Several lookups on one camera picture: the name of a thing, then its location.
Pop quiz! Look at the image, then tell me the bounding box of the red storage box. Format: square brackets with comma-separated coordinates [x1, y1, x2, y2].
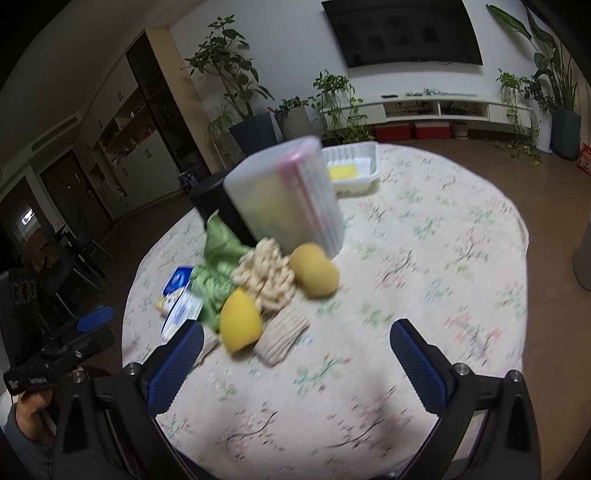
[414, 121, 452, 139]
[374, 122, 413, 141]

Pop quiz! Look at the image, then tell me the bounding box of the spider plant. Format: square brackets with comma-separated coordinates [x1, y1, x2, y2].
[205, 105, 241, 167]

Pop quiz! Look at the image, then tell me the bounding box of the round white table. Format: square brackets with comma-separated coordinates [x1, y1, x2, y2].
[121, 143, 530, 480]

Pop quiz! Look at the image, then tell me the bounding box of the yellow lemon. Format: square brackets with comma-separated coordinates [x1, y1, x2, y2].
[219, 287, 264, 354]

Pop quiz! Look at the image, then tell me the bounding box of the trailing green plant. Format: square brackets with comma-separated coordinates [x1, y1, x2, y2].
[308, 70, 375, 144]

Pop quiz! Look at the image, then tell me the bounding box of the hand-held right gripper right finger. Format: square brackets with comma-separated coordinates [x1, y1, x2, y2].
[389, 318, 542, 480]

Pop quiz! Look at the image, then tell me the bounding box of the tall tree in dark pot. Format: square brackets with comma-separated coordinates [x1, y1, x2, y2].
[184, 15, 278, 157]

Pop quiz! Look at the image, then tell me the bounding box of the flat yellow sponge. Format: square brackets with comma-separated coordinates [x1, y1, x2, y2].
[328, 162, 360, 182]

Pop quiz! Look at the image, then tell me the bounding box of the white wall cabinet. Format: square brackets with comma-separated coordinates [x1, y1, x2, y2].
[78, 28, 211, 219]

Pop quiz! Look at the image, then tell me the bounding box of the black chair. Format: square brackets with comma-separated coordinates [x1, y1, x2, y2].
[44, 228, 112, 298]

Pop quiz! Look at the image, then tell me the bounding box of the plant in grey ribbed pot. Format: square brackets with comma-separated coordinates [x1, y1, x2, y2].
[274, 96, 312, 139]

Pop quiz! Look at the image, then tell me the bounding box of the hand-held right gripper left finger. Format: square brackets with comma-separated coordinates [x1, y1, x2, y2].
[48, 320, 206, 480]

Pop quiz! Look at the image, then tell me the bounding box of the grey round bin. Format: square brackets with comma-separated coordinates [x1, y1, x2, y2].
[573, 231, 591, 291]

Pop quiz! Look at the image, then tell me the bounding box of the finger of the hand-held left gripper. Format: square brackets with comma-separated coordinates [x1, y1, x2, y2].
[75, 306, 115, 333]
[67, 326, 115, 366]

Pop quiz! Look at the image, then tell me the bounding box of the green microfibre cloth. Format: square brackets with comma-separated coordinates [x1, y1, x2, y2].
[190, 211, 254, 332]

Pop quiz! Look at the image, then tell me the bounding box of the broad-leaf plant in blue pot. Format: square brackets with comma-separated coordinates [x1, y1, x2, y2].
[487, 4, 583, 160]

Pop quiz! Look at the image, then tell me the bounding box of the person's left hand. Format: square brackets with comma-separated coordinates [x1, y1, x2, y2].
[7, 367, 86, 445]

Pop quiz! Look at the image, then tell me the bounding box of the trailing plant on console end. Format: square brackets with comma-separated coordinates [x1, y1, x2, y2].
[496, 69, 555, 162]

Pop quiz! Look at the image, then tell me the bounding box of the translucent plastic container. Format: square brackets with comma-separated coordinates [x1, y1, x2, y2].
[223, 135, 346, 260]

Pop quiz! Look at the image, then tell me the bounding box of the white television console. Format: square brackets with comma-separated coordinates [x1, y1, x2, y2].
[358, 93, 534, 139]

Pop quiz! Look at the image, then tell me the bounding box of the person's left forearm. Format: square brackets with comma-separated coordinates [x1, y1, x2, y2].
[1, 418, 57, 480]

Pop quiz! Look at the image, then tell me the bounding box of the wall-mounted black television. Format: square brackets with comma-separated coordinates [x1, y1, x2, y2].
[321, 0, 484, 69]

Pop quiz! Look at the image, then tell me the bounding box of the beige knitted cloth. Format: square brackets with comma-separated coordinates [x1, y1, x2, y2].
[253, 305, 310, 367]
[191, 330, 221, 367]

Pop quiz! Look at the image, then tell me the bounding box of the black cylindrical container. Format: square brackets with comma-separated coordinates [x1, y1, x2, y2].
[187, 173, 259, 247]

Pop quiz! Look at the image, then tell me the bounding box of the dark yellow rounded sponge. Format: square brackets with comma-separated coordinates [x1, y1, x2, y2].
[288, 242, 341, 297]

